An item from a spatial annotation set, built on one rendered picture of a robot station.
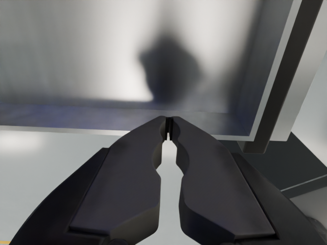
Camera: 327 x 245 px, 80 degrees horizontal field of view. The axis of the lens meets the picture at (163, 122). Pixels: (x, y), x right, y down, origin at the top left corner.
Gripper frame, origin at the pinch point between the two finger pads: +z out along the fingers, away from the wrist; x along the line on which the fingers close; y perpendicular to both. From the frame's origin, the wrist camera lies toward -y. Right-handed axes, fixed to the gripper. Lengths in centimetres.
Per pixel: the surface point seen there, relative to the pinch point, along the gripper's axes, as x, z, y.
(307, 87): 10.7, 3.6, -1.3
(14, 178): -108, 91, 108
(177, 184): 13, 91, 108
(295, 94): 10.0, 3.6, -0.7
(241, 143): 6.2, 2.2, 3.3
